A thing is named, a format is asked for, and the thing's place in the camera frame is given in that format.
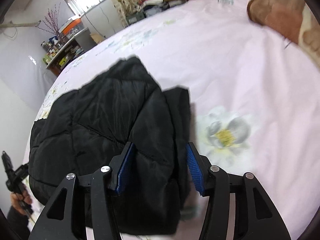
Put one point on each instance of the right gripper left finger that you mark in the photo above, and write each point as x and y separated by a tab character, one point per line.
63	217

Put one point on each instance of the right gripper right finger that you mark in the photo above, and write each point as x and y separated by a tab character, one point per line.
256	216

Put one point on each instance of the black puffer jacket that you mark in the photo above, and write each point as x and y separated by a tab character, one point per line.
87	127

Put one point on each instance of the pile of clothes by curtain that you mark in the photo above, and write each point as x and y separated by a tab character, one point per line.
148	8

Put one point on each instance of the person's left hand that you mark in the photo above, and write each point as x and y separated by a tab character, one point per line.
16	200

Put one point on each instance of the pink floral bed sheet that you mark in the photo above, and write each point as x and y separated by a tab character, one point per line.
254	96

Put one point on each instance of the wooden bookshelf with clutter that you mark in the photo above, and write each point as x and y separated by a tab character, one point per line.
76	46

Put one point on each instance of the orange plastic box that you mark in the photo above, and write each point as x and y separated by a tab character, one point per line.
70	24

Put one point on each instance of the pink dried flower branches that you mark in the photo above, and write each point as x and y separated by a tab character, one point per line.
50	23

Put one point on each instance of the brown teddy bear blanket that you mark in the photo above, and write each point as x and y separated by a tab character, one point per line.
291	18

